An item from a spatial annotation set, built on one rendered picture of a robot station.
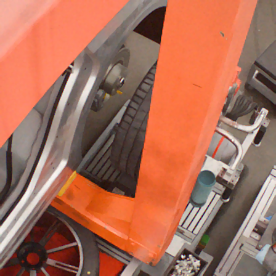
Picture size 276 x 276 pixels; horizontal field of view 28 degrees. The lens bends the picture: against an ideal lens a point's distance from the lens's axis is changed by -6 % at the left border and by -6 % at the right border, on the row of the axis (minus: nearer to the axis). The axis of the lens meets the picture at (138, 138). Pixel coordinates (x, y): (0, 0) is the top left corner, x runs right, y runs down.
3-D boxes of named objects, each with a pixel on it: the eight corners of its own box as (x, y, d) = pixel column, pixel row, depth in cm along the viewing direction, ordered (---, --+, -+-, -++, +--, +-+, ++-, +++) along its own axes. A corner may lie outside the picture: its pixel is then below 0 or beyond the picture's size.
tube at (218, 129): (211, 124, 246) (215, 111, 237) (248, 146, 242) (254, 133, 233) (191, 154, 238) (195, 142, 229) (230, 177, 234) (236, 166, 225)
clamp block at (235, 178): (220, 170, 244) (222, 165, 240) (237, 181, 242) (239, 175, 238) (214, 180, 242) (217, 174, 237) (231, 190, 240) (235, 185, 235)
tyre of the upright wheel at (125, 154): (196, 33, 279) (149, 51, 221) (237, 55, 275) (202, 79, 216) (146, 142, 307) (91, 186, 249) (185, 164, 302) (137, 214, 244)
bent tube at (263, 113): (230, 93, 255) (235, 80, 246) (266, 114, 251) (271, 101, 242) (213, 121, 247) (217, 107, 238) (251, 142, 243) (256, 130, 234)
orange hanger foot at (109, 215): (53, 170, 280) (49, 135, 251) (143, 225, 270) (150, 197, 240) (34, 195, 273) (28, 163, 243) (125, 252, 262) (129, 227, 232)
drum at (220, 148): (200, 127, 268) (205, 111, 256) (238, 150, 264) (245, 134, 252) (185, 149, 262) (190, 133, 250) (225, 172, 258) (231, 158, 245)
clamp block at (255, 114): (252, 115, 260) (254, 109, 255) (268, 125, 258) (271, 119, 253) (247, 123, 257) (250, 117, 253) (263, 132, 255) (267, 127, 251)
